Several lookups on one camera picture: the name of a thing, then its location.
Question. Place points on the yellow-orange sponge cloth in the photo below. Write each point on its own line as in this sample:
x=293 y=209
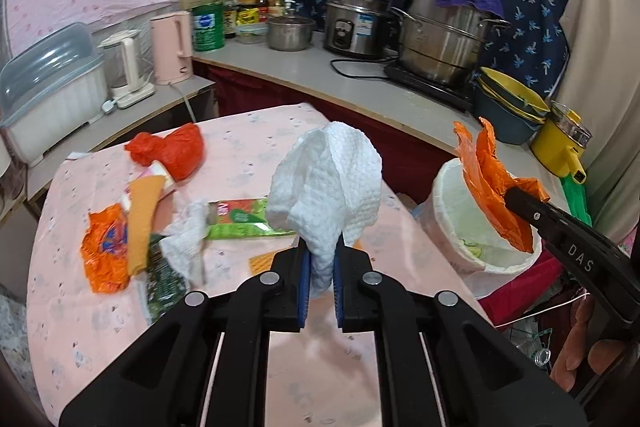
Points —
x=142 y=222

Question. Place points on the pink printed tablecloth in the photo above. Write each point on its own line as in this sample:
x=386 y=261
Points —
x=240 y=157

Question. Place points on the beige curtain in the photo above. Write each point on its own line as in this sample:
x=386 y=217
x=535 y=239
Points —
x=600 y=57

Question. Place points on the grey kitchen counter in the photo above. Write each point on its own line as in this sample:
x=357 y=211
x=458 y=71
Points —
x=300 y=72

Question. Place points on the dark red cloth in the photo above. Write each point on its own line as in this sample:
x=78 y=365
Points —
x=520 y=292

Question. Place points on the small amber sauce bottle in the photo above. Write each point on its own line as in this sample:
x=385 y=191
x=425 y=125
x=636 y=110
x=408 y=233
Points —
x=278 y=2

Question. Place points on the wooden side counter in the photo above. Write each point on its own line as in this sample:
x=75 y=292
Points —
x=75 y=137

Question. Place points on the yellow label jar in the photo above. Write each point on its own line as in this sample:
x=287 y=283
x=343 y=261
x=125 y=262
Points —
x=247 y=13

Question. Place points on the yellow pot with glass lid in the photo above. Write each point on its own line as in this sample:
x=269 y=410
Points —
x=550 y=147

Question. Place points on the light green snack packet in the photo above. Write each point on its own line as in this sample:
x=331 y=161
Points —
x=240 y=219

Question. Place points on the pink electric kettle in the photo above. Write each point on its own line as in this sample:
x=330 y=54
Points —
x=170 y=52

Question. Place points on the small steel pot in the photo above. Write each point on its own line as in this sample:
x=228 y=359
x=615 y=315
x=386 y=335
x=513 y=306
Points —
x=290 y=34

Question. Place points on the person's right hand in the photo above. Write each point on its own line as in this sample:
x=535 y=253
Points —
x=575 y=347

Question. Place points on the steel rice cooker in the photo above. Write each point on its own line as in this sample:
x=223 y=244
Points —
x=355 y=27

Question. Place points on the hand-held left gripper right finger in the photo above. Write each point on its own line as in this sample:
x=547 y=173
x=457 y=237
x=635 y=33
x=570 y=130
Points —
x=339 y=292

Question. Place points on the green tin can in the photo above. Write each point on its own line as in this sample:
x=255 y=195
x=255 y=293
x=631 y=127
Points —
x=207 y=32

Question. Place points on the white tissue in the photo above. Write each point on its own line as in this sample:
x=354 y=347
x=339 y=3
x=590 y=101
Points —
x=185 y=247

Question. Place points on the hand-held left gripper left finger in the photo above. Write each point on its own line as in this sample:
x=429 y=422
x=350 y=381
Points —
x=303 y=289

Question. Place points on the white lined waste bin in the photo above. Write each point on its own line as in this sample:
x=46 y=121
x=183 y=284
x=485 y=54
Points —
x=450 y=207

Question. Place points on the plain orange plastic wrapper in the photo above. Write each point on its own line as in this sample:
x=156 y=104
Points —
x=492 y=177

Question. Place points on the green plastic bag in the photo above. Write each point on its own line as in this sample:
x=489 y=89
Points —
x=575 y=202

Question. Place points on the stacked yellow blue basins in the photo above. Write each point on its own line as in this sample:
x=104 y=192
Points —
x=500 y=124

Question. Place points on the black induction cooker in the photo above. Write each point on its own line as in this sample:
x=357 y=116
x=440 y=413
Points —
x=425 y=89

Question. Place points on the white paper towel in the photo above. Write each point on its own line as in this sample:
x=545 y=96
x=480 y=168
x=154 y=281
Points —
x=325 y=187

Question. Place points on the yellow plastic basin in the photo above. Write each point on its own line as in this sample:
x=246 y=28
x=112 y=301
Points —
x=510 y=89

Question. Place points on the white power plug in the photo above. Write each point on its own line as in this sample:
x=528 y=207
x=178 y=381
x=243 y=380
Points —
x=109 y=106

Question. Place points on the clear glass container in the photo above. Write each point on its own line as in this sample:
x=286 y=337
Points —
x=250 y=34

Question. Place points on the large steel steamer pot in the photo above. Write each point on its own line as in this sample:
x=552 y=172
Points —
x=440 y=42

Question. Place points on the white dish box blue lid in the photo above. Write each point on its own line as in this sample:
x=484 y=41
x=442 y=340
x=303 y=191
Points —
x=50 y=107

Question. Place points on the dark green snack packet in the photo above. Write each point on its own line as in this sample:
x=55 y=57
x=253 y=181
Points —
x=162 y=287

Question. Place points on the red plastic bag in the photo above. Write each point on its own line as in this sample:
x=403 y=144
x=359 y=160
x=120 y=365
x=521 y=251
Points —
x=175 y=152

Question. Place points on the pink paper cup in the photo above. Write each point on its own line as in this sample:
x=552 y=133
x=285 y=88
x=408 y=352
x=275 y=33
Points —
x=166 y=176

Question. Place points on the small orange wrapper piece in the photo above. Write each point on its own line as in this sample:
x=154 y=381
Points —
x=260 y=263

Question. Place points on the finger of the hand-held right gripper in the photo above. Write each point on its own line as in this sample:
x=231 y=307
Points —
x=530 y=207

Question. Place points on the white glass blender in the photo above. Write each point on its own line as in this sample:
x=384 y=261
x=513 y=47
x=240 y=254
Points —
x=127 y=57

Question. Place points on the dark jar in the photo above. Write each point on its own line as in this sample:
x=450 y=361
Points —
x=229 y=22

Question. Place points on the orange printed snack wrapper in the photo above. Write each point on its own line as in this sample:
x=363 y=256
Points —
x=102 y=252

